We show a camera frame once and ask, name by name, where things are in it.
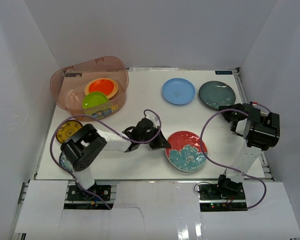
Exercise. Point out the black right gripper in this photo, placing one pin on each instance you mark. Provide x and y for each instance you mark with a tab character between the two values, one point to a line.
238	106

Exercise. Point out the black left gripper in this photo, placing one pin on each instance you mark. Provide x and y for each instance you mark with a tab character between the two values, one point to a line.
152	136

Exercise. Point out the dark teal ceramic plate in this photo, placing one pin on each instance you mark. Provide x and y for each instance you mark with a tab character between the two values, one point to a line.
215	94

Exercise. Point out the red plate with teal waves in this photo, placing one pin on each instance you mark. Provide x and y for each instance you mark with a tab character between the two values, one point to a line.
185	153

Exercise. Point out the light blue plastic plate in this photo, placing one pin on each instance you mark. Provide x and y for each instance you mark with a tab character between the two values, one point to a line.
178	91

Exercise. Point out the beige plastic plate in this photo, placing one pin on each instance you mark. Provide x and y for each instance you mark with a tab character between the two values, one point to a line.
111	95

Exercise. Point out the orange plastic plate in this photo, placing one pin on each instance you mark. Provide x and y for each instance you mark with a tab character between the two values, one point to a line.
103	85

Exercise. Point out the lime green plastic plate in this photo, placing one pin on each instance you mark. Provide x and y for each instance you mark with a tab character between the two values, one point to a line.
94	99

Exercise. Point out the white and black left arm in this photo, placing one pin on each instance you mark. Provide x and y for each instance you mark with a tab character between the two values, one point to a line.
86	144

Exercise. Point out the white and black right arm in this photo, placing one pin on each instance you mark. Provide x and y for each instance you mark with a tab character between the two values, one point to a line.
260	132

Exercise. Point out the pink translucent plastic bin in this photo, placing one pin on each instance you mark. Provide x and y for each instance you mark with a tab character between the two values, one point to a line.
67	86

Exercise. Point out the small blue label sticker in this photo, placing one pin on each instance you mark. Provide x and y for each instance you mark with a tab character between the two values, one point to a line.
223	72

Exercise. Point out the yellow and black patterned plate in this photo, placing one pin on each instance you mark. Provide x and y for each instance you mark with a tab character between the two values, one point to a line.
67	130

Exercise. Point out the blue and white porcelain plate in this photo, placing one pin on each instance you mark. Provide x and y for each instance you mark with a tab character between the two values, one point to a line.
63	161

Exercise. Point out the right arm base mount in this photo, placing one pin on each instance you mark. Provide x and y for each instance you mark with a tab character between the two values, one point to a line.
211	199

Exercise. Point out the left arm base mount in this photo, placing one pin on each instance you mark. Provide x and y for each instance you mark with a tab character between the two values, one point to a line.
103	198

